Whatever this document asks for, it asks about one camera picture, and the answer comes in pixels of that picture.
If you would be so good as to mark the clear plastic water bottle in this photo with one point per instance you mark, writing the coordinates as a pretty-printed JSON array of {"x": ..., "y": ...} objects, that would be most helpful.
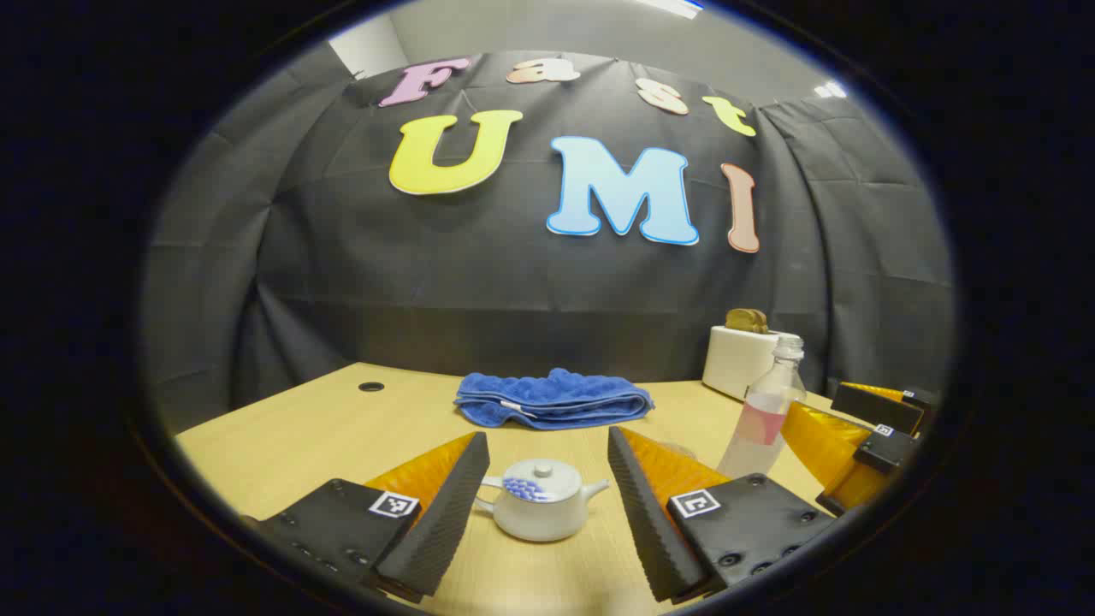
[{"x": 761, "y": 419}]

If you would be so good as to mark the black backdrop cloth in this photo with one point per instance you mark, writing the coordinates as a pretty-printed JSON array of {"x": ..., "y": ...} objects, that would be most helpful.
[{"x": 479, "y": 299}]

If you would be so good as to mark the white toaster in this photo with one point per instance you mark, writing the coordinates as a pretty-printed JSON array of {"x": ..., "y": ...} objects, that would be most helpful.
[{"x": 736, "y": 364}]

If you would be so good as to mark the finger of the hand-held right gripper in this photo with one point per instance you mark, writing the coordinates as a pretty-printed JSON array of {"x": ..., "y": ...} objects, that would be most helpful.
[
  {"x": 877, "y": 409},
  {"x": 885, "y": 451}
]

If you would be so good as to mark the brown bread slice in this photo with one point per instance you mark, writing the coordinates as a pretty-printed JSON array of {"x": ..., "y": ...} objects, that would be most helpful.
[{"x": 746, "y": 321}]

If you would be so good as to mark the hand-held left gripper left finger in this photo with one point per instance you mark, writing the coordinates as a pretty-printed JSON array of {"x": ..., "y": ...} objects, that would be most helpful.
[{"x": 445, "y": 513}]

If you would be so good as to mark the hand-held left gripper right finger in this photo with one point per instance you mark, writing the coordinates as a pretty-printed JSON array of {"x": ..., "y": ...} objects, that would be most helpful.
[{"x": 642, "y": 513}]

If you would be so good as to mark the white ceramic teacup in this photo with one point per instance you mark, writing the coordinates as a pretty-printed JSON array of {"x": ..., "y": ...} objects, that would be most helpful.
[{"x": 539, "y": 520}]

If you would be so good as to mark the folded blue towel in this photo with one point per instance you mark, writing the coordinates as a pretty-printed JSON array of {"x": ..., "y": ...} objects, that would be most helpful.
[{"x": 556, "y": 398}]

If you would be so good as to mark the ceiling light panel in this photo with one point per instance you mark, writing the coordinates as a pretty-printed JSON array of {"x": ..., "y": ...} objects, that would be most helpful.
[
  {"x": 671, "y": 7},
  {"x": 830, "y": 89}
]

